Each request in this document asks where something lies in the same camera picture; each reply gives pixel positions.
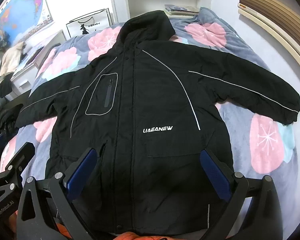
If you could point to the beige cloth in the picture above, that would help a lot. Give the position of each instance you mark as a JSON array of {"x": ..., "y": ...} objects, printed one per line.
[{"x": 11, "y": 58}]

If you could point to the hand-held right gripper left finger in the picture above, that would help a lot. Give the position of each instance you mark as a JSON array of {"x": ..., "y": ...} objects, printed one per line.
[{"x": 80, "y": 170}]

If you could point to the person's orange clothing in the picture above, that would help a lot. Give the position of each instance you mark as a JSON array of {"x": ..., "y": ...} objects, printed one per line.
[{"x": 128, "y": 235}]

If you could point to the world map wall poster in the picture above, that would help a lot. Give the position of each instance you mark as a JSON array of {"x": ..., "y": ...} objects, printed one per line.
[{"x": 20, "y": 12}]

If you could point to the beige striped curtain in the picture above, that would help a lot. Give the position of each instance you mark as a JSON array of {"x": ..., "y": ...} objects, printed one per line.
[{"x": 277, "y": 17}]

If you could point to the grey pink floral blanket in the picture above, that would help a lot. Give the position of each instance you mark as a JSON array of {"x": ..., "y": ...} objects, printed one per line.
[{"x": 240, "y": 42}]

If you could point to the stack of books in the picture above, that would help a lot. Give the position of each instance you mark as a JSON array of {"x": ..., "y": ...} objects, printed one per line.
[{"x": 181, "y": 10}]

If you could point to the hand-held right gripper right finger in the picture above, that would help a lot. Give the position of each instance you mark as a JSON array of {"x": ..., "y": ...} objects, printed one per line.
[{"x": 215, "y": 177}]

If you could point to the white paper bag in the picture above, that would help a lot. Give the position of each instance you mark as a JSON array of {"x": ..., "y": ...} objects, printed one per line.
[{"x": 88, "y": 23}]

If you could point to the black hooded jacket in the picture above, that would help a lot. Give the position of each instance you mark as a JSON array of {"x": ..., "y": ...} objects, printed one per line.
[{"x": 145, "y": 100}]

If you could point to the white desk with drawers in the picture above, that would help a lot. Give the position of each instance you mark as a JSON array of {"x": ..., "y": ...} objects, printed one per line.
[{"x": 32, "y": 60}]

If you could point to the dark clothes pile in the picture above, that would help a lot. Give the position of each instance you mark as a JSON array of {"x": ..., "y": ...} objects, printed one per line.
[{"x": 2, "y": 100}]

